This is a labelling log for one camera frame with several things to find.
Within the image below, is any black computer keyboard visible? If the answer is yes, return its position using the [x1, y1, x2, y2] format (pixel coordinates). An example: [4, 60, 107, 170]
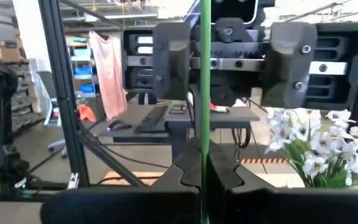
[134, 104, 170, 134]

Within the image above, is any black side desk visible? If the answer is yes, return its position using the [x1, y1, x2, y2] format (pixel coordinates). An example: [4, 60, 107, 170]
[98, 102, 260, 162]

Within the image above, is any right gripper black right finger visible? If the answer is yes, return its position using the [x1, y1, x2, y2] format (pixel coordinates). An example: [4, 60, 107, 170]
[208, 141, 358, 224]

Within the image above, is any red artificial tulip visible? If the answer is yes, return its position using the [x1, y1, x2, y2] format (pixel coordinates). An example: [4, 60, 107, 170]
[199, 0, 213, 224]

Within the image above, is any pink hanging cloth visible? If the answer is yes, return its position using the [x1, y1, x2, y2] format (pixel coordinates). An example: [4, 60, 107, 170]
[88, 30, 129, 121]

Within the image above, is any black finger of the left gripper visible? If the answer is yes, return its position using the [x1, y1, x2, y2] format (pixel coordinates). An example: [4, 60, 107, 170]
[261, 21, 319, 109]
[152, 21, 191, 101]

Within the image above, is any silver aluminium bar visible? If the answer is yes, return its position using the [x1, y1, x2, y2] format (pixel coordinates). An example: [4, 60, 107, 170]
[67, 172, 81, 190]

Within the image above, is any shelf with blue bins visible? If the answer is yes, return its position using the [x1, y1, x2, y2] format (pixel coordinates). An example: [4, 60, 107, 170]
[66, 35, 101, 98]

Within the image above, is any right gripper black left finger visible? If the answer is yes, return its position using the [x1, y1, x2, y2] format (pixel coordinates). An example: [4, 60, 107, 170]
[40, 138, 202, 224]

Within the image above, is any orange cloth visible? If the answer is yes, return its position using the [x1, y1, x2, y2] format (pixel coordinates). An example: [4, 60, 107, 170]
[77, 104, 98, 123]

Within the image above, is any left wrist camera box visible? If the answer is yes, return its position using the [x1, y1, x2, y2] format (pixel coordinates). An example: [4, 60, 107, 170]
[211, 0, 258, 25]

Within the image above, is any cardboard box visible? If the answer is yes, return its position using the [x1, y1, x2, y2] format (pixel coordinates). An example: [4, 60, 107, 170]
[0, 40, 22, 63]

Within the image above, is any colourful snack bag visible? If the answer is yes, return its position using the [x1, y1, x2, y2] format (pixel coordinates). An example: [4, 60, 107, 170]
[210, 104, 231, 114]

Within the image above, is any black computer mouse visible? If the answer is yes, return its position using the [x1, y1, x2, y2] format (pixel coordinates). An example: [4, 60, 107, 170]
[106, 119, 133, 131]

